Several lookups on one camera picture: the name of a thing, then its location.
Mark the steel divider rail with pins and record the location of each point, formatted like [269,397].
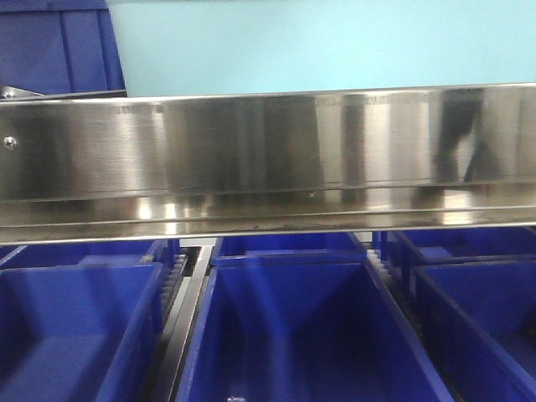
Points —
[165,373]

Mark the light blue plastic bin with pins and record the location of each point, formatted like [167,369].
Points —
[235,47]

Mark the dark blue bin rear right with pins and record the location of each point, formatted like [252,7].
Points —
[406,249]

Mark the dark blue bin upper left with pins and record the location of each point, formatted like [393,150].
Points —
[57,47]

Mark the dark blue bin lower right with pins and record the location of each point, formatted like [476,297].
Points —
[478,325]

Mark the dark blue bin lower middle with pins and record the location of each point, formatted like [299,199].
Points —
[305,332]

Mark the dark blue bin lower left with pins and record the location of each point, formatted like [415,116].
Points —
[78,333]

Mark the dark blue bin rear left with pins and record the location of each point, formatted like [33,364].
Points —
[121,253]

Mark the dark blue bin rear middle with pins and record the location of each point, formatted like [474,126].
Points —
[269,249]

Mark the stainless steel shelf front rail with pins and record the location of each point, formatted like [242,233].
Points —
[133,168]

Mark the dark blue bin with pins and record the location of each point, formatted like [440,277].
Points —
[57,47]
[78,333]
[121,253]
[305,332]
[478,325]
[406,249]
[269,249]

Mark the white roller track strip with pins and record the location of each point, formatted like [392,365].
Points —
[392,285]

